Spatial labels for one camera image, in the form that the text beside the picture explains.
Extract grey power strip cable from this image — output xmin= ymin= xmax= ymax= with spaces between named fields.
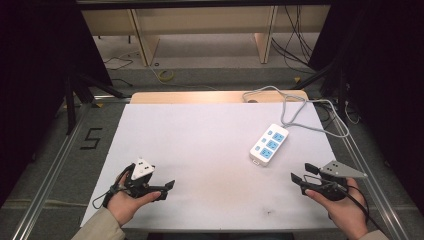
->
xmin=242 ymin=85 xmax=350 ymax=139

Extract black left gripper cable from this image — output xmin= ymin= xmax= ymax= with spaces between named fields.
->
xmin=92 ymin=164 xmax=135 ymax=210

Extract white floor cable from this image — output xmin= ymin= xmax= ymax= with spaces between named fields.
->
xmin=146 ymin=62 xmax=218 ymax=91

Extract aluminium floor rail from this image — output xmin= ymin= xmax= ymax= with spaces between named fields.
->
xmin=328 ymin=108 xmax=409 ymax=240
xmin=11 ymin=102 xmax=93 ymax=240

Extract white power strip blue sockets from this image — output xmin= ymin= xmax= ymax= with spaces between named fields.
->
xmin=249 ymin=123 xmax=290 ymax=167

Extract yellow tape roll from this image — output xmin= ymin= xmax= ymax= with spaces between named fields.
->
xmin=158 ymin=69 xmax=175 ymax=82

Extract thin black floor cable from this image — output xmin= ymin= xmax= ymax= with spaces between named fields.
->
xmin=103 ymin=55 xmax=134 ymax=71

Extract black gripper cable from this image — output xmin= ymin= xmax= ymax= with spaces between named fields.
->
xmin=92 ymin=164 xmax=135 ymax=210
xmin=333 ymin=184 xmax=389 ymax=236

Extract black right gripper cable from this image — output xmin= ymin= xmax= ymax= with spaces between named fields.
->
xmin=333 ymin=184 xmax=389 ymax=236

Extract white table cover sheet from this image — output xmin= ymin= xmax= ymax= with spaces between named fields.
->
xmin=80 ymin=102 xmax=338 ymax=231

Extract black metal stand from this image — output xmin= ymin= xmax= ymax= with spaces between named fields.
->
xmin=293 ymin=62 xmax=348 ymax=115
xmin=63 ymin=71 xmax=132 ymax=135

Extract person's right hand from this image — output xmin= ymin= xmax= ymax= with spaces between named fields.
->
xmin=304 ymin=178 xmax=370 ymax=240

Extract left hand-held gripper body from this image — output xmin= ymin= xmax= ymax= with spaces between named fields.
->
xmin=123 ymin=157 xmax=161 ymax=199

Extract black curtain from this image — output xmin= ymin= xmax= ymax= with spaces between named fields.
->
xmin=308 ymin=0 xmax=424 ymax=214
xmin=0 ymin=0 xmax=113 ymax=208

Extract light wooden bench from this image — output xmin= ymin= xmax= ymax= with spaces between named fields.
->
xmin=81 ymin=4 xmax=331 ymax=67

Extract person's left hand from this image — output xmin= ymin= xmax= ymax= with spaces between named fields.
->
xmin=107 ymin=175 xmax=163 ymax=227

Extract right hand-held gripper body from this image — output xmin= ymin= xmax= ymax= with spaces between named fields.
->
xmin=300 ymin=160 xmax=368 ymax=202

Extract black floor cables bundle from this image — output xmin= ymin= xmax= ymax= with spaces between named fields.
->
xmin=270 ymin=4 xmax=318 ymax=74

